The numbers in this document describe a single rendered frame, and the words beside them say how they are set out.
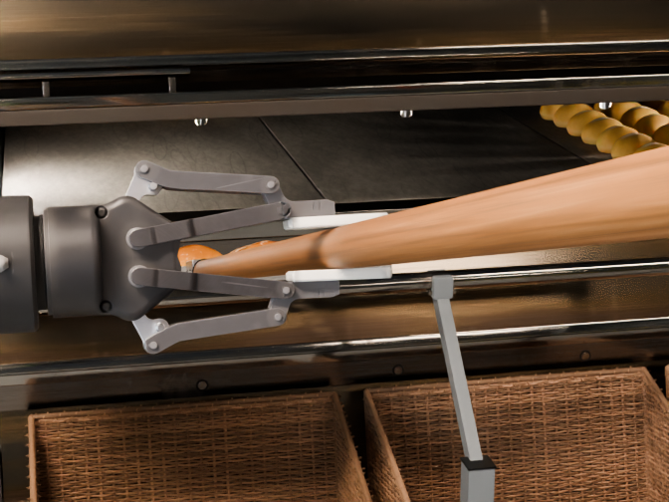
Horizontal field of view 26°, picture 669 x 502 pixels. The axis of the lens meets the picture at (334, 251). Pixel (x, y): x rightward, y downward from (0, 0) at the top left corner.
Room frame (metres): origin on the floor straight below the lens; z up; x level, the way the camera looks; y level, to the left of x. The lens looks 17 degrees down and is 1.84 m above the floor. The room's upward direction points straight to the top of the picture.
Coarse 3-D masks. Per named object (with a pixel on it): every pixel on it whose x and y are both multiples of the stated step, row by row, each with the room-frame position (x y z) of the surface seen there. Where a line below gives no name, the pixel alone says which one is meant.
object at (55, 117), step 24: (408, 96) 2.35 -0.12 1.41; (432, 96) 2.36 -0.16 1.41; (456, 96) 2.37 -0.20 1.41; (480, 96) 2.37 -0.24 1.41; (504, 96) 2.38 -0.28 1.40; (528, 96) 2.39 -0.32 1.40; (552, 96) 2.40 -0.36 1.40; (576, 96) 2.41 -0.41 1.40; (600, 96) 2.42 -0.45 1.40; (624, 96) 2.43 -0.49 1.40; (648, 96) 2.43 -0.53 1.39; (0, 120) 2.21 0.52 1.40; (24, 120) 2.22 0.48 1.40; (48, 120) 2.23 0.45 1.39; (72, 120) 2.24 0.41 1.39; (96, 120) 2.24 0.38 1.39; (120, 120) 2.25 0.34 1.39; (144, 120) 2.26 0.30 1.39; (168, 120) 2.27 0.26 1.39
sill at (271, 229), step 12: (336, 204) 2.53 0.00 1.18; (348, 204) 2.53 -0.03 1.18; (360, 204) 2.53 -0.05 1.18; (372, 204) 2.53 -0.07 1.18; (384, 204) 2.53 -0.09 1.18; (396, 204) 2.53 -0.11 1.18; (408, 204) 2.53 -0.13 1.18; (420, 204) 2.53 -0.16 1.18; (168, 216) 2.44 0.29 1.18; (180, 216) 2.44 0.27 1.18; (192, 216) 2.44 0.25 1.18; (240, 228) 2.44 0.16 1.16; (252, 228) 2.44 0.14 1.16; (264, 228) 2.45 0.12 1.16; (276, 228) 2.45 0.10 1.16; (324, 228) 2.47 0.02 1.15; (180, 240) 2.42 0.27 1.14; (192, 240) 2.42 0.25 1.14; (204, 240) 2.43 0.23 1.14
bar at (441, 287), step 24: (552, 264) 2.18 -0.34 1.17; (576, 264) 2.18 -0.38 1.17; (600, 264) 2.19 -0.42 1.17; (624, 264) 2.19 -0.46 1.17; (648, 264) 2.20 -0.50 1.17; (360, 288) 2.10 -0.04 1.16; (384, 288) 2.11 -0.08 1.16; (408, 288) 2.12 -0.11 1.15; (432, 288) 2.12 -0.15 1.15; (456, 288) 2.14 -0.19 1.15; (456, 336) 2.08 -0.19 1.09; (456, 360) 2.05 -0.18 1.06; (456, 384) 2.02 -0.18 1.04; (456, 408) 2.00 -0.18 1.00; (480, 456) 1.94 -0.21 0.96; (480, 480) 1.91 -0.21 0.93
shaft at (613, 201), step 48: (480, 192) 0.64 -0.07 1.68; (528, 192) 0.56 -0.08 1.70; (576, 192) 0.50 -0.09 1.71; (624, 192) 0.46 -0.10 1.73; (288, 240) 1.14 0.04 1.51; (336, 240) 0.92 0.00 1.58; (384, 240) 0.79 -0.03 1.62; (432, 240) 0.69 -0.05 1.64; (480, 240) 0.62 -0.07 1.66; (528, 240) 0.57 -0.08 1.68; (576, 240) 0.52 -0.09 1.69; (624, 240) 0.49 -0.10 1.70
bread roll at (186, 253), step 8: (184, 248) 1.95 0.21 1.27; (192, 248) 1.95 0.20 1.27; (200, 248) 1.95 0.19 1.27; (208, 248) 1.95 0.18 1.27; (184, 256) 1.93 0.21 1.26; (192, 256) 1.93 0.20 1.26; (200, 256) 1.93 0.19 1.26; (208, 256) 1.94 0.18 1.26; (216, 256) 1.94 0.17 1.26; (184, 264) 1.92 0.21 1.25
